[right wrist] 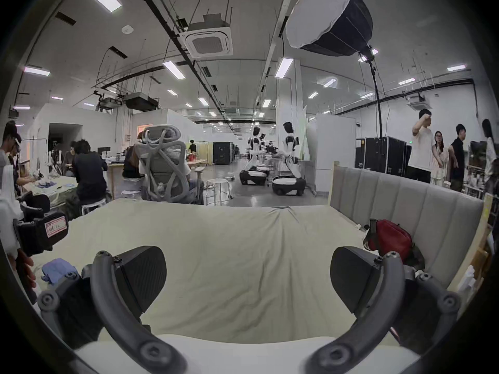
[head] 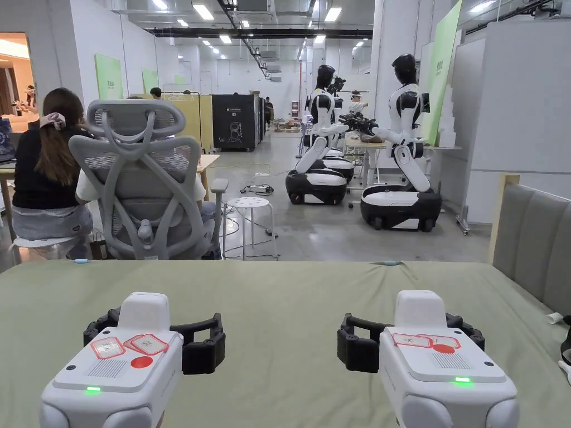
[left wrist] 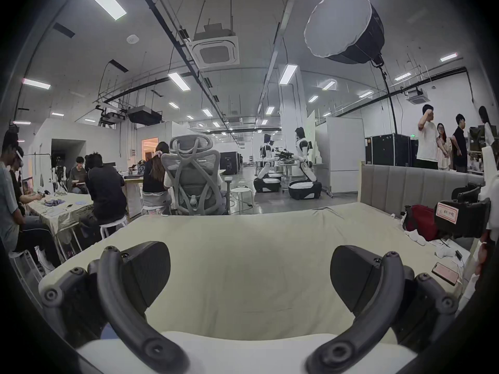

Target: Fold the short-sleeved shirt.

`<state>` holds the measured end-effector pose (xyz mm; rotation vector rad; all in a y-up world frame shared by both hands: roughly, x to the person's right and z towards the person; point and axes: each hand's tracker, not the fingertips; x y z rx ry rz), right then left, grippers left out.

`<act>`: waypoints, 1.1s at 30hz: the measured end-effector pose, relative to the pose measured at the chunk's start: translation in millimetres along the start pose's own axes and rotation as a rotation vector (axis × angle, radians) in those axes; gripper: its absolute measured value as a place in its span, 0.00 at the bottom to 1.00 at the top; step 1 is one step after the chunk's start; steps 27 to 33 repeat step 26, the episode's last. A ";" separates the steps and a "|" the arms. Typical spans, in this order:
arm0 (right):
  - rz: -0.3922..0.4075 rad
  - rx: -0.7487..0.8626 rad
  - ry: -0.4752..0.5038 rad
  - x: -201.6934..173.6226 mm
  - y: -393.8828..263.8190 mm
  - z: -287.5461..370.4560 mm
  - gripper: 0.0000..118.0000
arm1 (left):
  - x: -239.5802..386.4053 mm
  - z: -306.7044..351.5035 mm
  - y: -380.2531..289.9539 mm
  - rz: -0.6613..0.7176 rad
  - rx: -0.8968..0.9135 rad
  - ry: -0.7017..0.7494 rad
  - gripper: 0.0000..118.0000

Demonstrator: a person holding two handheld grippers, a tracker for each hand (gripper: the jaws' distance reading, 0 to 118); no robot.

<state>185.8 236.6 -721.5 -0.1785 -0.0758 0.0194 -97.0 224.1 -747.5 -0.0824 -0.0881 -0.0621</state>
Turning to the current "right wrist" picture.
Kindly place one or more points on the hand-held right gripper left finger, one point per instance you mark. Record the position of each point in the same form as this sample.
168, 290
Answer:
117, 310

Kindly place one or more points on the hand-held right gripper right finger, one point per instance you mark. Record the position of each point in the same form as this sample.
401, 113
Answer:
374, 310

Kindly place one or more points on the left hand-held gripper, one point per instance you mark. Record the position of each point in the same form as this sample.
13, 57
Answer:
37, 228

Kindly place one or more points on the person's left hand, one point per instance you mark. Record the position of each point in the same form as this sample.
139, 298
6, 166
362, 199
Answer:
23, 273

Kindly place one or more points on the blue cloth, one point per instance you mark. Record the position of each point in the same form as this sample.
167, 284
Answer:
58, 270

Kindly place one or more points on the white round stool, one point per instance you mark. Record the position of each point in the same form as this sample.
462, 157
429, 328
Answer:
218, 189
93, 207

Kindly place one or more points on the red bag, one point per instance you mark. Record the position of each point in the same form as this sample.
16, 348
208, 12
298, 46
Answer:
392, 236

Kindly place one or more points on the grey padded headboard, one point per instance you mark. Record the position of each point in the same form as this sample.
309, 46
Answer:
425, 212

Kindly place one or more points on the bed with pale green sheet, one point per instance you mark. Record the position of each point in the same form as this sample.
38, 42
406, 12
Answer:
234, 263

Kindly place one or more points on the grey mesh office chair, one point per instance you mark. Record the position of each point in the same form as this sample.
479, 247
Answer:
165, 166

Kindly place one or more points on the black flight cases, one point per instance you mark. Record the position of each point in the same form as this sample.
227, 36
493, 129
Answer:
384, 154

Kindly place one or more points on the white humanoid robot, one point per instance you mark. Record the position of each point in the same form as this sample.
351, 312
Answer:
289, 162
255, 158

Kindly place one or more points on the black cabinet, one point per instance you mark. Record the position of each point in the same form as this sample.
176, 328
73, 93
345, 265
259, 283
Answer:
223, 153

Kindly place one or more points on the softbox lamp on stand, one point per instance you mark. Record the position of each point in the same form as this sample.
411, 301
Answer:
331, 18

